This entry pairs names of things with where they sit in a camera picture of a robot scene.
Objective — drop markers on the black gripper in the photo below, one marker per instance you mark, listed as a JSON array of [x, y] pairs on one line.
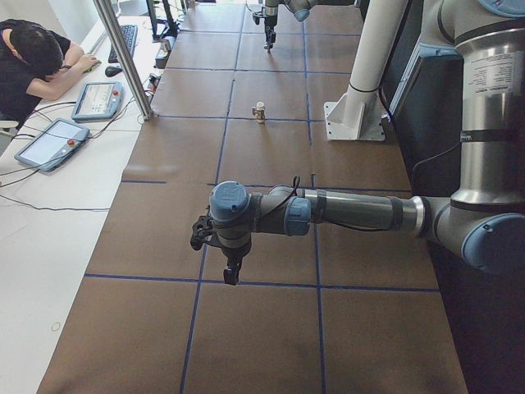
[[270, 21], [233, 254]]

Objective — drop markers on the white PPR valve fitting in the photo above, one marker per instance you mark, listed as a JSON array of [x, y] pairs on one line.
[[258, 111]]

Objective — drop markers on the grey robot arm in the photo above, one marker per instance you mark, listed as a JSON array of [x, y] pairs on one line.
[[300, 9], [481, 221]]

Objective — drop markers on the brown paper table cover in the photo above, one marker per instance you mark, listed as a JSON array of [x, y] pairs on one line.
[[335, 311]]

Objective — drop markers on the white mounting column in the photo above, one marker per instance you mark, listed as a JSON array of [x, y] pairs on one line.
[[357, 114]]

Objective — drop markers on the black keyboard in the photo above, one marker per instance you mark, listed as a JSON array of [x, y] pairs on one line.
[[129, 34]]

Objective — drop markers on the black computer mouse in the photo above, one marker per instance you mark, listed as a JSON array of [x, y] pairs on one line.
[[111, 71]]

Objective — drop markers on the far teach pendant tablet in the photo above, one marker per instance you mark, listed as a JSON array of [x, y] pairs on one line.
[[97, 101]]

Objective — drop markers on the teach pendant tablet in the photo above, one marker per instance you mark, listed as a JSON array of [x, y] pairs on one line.
[[97, 101], [53, 146]]

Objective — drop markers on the near teach pendant tablet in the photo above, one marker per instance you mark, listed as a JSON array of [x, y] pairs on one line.
[[53, 146]]

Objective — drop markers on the person in black shirt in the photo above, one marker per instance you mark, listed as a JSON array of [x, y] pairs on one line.
[[37, 64]]

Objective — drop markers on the aluminium frame post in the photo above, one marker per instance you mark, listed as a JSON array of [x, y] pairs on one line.
[[112, 27]]

